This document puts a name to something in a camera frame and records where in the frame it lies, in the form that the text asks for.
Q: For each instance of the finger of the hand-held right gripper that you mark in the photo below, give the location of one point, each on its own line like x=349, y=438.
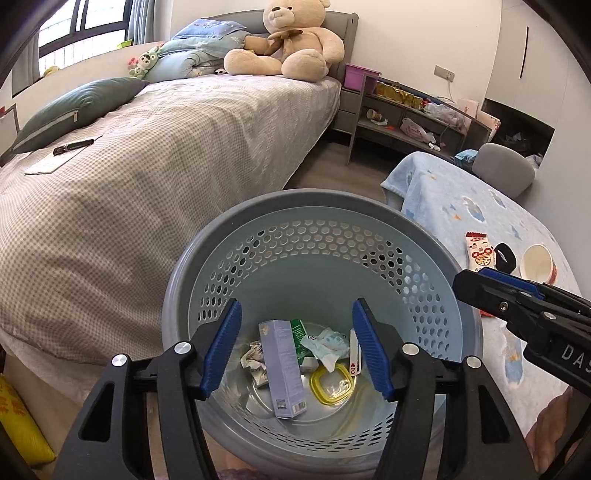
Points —
x=512, y=281
x=489, y=295

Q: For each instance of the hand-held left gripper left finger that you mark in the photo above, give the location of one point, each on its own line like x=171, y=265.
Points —
x=221, y=350

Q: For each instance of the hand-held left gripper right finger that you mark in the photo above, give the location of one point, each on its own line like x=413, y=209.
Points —
x=371, y=350

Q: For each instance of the red playing card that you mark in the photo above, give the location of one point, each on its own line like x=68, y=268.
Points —
x=355, y=355

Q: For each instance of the light blue wipes packet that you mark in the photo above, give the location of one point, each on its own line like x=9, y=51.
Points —
x=330, y=344

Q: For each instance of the red and cream snack packet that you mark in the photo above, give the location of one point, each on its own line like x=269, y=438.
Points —
x=480, y=254

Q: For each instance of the lavender cardboard box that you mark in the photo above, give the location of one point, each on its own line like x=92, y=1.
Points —
x=284, y=369

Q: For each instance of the small green box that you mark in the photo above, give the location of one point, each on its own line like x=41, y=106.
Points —
x=300, y=337

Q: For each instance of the grey perforated wastebasket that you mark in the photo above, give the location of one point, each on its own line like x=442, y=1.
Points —
x=323, y=258

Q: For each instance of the person's right hand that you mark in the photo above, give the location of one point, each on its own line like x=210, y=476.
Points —
x=549, y=424

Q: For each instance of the red and white paper cup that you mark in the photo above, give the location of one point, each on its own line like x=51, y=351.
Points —
x=535, y=263

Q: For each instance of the light blue printed blanket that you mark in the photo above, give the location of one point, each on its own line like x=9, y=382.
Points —
x=443, y=198

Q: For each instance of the grey chair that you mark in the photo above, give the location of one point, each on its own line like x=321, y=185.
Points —
x=503, y=168

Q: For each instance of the white plastic bag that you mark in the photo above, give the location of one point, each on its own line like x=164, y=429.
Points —
x=535, y=160

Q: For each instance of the blue cloth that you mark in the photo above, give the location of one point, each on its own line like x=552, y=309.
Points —
x=466, y=157

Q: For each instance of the pink paper bag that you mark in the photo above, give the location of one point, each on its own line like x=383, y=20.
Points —
x=488, y=120

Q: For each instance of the white paper bag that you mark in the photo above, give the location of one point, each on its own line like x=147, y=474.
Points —
x=467, y=108

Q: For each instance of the pink plastic bag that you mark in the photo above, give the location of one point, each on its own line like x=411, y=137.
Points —
x=415, y=129

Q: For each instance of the clear plastic bag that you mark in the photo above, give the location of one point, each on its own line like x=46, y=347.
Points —
x=443, y=113

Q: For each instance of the bed with grey checked sheet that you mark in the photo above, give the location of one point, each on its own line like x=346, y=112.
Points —
x=138, y=184

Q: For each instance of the grey shelf desk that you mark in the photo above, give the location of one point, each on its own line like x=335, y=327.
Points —
x=392, y=134

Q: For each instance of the printed paper cup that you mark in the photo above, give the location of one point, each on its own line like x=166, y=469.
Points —
x=375, y=116

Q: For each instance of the yellow bag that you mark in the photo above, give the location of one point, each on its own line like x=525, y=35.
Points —
x=18, y=424

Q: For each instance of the gold foil packets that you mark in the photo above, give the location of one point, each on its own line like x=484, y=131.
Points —
x=397, y=94

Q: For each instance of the white wardrobe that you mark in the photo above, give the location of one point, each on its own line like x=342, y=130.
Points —
x=535, y=55

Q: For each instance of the grey nightstand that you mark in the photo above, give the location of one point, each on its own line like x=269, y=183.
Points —
x=345, y=110

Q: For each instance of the black pen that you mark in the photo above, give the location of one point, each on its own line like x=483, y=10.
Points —
x=69, y=147

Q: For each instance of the white paper sheet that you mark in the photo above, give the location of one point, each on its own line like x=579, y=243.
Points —
x=46, y=166

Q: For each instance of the purple plastic box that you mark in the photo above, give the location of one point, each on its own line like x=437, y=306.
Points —
x=358, y=76

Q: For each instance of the dark green pillow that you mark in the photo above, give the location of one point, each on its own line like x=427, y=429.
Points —
x=78, y=106

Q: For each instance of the light blue quilt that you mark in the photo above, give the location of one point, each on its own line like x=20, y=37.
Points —
x=184, y=60

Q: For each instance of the small green plush toy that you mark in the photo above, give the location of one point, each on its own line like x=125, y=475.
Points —
x=147, y=60

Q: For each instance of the grey bed headboard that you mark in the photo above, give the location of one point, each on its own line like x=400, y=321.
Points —
x=341, y=32

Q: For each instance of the large beige teddy bear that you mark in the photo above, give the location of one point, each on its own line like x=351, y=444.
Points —
x=300, y=50

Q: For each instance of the blue printed pillow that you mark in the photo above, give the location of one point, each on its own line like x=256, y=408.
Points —
x=207, y=30

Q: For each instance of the small yellow toy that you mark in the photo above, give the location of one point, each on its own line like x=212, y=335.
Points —
x=51, y=70

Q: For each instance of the grey curtain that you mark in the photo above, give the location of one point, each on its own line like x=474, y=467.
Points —
x=152, y=18

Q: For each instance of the wall socket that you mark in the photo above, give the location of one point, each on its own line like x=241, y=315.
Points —
x=444, y=73

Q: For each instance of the window with black frame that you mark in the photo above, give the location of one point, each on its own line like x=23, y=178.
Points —
x=83, y=27

